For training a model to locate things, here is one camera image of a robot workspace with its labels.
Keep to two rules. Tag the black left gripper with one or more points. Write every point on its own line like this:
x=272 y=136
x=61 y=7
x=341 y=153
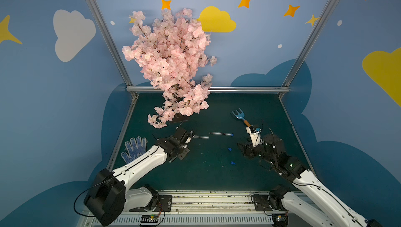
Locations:
x=182 y=135

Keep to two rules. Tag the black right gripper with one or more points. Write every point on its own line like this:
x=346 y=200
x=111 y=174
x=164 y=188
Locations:
x=248 y=148

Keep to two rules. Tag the clear test tube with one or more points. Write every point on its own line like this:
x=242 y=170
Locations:
x=220 y=134
x=200 y=137

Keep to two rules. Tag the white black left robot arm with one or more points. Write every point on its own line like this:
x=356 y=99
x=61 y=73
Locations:
x=109 y=194

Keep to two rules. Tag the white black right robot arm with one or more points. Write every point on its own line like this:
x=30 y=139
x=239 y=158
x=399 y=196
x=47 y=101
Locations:
x=328 y=210

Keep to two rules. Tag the blue toy garden fork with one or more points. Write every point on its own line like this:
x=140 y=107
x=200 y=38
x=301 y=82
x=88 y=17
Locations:
x=239 y=114

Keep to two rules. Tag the blue dotted work glove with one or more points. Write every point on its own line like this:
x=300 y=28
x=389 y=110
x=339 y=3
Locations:
x=134 y=148

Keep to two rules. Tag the right controller board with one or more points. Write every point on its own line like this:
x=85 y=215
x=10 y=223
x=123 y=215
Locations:
x=279 y=220

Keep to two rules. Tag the controller board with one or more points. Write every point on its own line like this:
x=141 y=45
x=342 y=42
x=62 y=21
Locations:
x=279 y=220
x=151 y=219

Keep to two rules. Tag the left controller board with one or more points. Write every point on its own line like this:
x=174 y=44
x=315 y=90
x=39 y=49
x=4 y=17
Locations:
x=151 y=219

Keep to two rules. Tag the pink cherry blossom tree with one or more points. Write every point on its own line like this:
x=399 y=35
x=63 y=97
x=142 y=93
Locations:
x=170 y=53

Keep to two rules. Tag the dark tree base plate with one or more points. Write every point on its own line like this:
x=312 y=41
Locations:
x=178 y=118

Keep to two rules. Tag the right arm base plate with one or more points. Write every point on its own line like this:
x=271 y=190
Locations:
x=266 y=202

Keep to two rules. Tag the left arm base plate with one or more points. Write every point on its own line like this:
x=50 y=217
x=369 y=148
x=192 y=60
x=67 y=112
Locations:
x=161 y=203

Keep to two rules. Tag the aluminium front rail base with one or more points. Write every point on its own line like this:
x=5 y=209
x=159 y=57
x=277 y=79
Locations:
x=204 y=209

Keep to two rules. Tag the aluminium frame post right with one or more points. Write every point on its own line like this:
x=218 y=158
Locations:
x=317 y=29

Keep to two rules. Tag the aluminium frame post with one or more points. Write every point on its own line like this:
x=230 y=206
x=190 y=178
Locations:
x=94 y=8
x=317 y=29

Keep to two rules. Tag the aluminium frame post left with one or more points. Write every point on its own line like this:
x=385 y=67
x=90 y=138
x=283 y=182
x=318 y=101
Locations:
x=94 y=8

